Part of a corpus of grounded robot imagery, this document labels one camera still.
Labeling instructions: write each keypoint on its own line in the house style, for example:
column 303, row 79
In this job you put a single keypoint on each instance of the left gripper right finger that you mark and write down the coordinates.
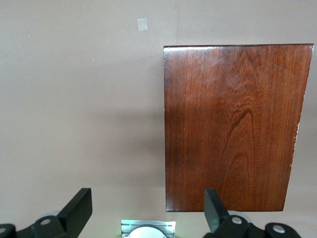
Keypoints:
column 215, row 213

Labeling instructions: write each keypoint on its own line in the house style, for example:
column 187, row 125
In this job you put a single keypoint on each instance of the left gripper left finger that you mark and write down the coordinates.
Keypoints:
column 74, row 213

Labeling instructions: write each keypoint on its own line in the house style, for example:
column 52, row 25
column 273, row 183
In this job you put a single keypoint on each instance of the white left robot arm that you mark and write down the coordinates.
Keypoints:
column 147, row 233

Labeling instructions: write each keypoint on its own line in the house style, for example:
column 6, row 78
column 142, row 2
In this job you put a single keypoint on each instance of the dark brown wooden cabinet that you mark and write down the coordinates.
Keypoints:
column 235, row 124

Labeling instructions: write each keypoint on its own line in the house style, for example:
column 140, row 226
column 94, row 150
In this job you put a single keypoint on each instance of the small clear tape patch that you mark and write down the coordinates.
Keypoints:
column 142, row 24

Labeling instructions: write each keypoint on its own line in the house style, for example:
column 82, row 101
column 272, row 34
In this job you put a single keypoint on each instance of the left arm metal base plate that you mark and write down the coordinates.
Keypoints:
column 125, row 226

